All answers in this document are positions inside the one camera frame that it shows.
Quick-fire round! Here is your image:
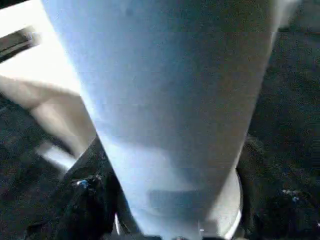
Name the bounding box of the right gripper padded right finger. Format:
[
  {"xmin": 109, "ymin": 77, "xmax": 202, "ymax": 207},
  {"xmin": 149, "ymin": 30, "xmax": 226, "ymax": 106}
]
[{"xmin": 236, "ymin": 134, "xmax": 320, "ymax": 240}]

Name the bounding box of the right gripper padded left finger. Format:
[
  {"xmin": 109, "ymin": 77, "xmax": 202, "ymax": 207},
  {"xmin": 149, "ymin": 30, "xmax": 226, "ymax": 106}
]
[{"xmin": 26, "ymin": 134, "xmax": 141, "ymax": 240}]

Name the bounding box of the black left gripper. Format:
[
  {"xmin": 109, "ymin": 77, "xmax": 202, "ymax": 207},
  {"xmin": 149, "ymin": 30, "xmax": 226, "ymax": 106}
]
[{"xmin": 0, "ymin": 26, "xmax": 42, "ymax": 62}]

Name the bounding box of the white plastic table leg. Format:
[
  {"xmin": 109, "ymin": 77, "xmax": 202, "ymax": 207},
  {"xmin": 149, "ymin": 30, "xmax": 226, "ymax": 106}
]
[{"xmin": 41, "ymin": 0, "xmax": 301, "ymax": 238}]

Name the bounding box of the black plastic mat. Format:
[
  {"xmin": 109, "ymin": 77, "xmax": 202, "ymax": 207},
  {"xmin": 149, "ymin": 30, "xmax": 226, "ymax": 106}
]
[{"xmin": 0, "ymin": 24, "xmax": 320, "ymax": 240}]

